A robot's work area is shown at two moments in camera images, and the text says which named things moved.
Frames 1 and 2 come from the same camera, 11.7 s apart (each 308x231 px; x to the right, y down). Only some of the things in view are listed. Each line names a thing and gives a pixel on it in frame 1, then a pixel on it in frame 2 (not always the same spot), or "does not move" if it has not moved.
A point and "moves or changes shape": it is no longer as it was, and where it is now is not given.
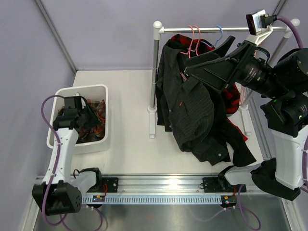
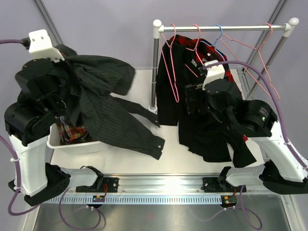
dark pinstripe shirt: x=185 y=105 → x=89 y=83
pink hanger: x=188 y=53 → x=167 y=54
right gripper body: x=240 y=64 → x=194 y=92
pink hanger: x=244 y=88 moves or changes shape
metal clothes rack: x=159 y=29 does not move
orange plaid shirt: x=96 y=131 moves or changes shape
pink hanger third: x=198 y=41 does not move
